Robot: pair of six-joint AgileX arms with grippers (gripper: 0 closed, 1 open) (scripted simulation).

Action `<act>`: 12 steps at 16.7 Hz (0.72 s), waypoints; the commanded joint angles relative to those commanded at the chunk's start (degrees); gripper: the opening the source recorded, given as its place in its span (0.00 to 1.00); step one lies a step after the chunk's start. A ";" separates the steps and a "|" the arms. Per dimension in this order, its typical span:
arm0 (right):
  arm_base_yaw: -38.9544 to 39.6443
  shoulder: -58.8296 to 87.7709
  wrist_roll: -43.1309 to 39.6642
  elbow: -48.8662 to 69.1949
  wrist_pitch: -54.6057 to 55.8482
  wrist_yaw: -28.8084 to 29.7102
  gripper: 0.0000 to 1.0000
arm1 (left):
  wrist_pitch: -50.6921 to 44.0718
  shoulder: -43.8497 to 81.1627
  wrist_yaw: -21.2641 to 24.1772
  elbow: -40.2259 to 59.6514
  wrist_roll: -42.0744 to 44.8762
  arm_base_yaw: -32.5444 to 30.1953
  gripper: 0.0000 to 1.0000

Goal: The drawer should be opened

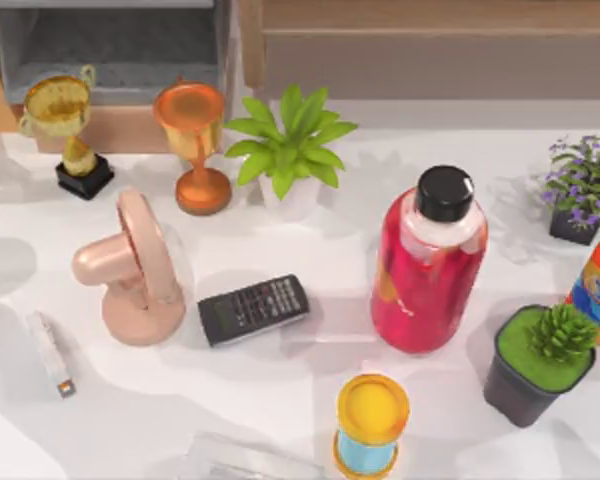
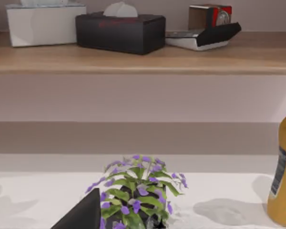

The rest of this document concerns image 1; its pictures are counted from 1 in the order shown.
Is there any black calculator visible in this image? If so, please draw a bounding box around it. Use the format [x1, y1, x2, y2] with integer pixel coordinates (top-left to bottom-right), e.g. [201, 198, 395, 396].
[197, 273, 311, 349]

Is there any green leafy plant white pot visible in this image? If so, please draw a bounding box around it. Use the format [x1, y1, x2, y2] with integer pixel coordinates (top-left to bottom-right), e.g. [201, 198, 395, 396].
[221, 82, 360, 222]

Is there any red bottle with black cap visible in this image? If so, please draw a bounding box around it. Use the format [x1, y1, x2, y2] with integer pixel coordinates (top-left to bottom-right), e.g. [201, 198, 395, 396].
[370, 165, 490, 356]

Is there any orange bronze trophy cup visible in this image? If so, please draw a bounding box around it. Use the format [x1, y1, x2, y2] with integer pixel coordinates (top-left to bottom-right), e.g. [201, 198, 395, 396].
[152, 80, 233, 217]

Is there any pink desk fan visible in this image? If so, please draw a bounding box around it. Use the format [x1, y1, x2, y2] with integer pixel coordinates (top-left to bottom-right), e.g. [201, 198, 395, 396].
[71, 187, 187, 347]

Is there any clear plastic box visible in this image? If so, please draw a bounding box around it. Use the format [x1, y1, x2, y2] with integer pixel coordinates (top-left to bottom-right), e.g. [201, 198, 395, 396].
[183, 431, 326, 480]

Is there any wooden cupboard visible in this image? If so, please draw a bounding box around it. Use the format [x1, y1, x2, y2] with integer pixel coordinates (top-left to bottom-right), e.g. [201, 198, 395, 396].
[237, 0, 600, 104]

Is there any grey cabinet with dark inside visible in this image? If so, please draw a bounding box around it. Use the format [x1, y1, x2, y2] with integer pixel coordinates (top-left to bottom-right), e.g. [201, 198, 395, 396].
[0, 0, 231, 107]

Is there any green succulent in dark pot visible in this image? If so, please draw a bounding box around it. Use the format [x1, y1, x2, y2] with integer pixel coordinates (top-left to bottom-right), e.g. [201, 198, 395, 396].
[482, 302, 600, 429]

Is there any gold trophy with black base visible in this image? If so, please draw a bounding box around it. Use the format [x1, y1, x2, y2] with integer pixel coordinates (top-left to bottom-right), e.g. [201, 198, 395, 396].
[18, 64, 116, 202]

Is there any white stapler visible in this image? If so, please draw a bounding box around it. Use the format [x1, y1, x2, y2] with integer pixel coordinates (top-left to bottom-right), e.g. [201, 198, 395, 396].
[26, 310, 77, 400]

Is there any purple flower plant black pot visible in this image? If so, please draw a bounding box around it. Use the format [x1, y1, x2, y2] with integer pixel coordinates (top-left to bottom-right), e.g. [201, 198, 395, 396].
[535, 133, 600, 247]

